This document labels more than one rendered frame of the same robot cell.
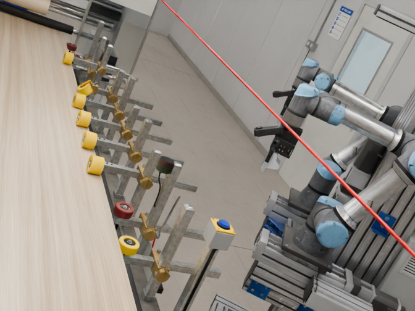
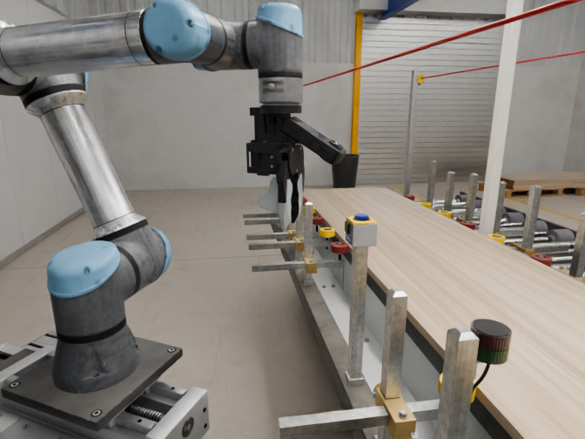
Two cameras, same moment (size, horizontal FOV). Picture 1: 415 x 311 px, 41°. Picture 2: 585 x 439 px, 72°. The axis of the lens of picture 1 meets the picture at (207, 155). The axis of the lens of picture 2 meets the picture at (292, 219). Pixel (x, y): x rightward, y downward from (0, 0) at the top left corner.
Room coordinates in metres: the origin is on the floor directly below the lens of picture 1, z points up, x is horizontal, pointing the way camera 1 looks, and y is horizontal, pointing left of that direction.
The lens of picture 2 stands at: (2.68, 0.01, 1.51)
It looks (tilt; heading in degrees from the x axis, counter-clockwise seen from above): 15 degrees down; 198
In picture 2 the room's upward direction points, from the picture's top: straight up
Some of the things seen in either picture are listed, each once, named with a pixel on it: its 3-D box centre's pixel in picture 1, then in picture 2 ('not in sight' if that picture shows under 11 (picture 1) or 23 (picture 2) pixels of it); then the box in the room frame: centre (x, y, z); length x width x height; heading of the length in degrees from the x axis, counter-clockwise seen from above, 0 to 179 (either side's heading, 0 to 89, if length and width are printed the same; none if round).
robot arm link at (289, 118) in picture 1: (293, 118); (279, 92); (2.01, -0.23, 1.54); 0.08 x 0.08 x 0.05
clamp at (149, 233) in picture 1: (146, 226); not in sight; (2.08, 0.11, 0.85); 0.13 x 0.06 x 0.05; 27
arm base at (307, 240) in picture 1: (314, 236); (95, 343); (2.16, -0.55, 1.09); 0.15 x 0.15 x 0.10
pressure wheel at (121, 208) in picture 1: (120, 217); not in sight; (2.04, 0.22, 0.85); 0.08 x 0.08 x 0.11
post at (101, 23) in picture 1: (91, 50); not in sight; (4.06, 1.12, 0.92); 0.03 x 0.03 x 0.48; 27
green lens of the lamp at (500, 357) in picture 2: (163, 167); (487, 347); (2.04, 0.14, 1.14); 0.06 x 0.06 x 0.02
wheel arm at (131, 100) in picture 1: (125, 99); not in sight; (3.25, 0.60, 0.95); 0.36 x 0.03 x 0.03; 117
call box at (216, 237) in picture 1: (218, 235); (360, 232); (1.60, -0.14, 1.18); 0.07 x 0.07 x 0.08; 27
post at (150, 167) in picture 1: (138, 195); not in sight; (2.28, 0.21, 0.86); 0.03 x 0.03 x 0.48; 27
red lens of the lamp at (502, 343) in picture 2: (166, 162); (489, 334); (2.04, 0.14, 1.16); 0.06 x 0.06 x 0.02
